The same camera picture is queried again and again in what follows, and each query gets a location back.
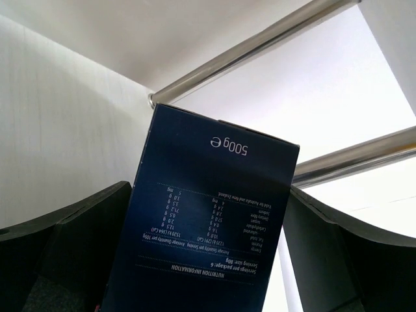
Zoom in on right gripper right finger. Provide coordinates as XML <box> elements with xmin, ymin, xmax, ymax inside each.
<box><xmin>283</xmin><ymin>187</ymin><xmax>415</xmax><ymax>311</ymax></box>

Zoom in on white two-tier shelf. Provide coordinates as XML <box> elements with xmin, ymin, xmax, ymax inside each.
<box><xmin>0</xmin><ymin>0</ymin><xmax>416</xmax><ymax>228</ymax></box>

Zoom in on dark blue Barilla pasta box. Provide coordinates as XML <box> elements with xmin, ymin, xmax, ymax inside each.
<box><xmin>100</xmin><ymin>104</ymin><xmax>300</xmax><ymax>311</ymax></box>

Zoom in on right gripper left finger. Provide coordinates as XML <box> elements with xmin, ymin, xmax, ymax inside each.
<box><xmin>1</xmin><ymin>181</ymin><xmax>132</xmax><ymax>311</ymax></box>

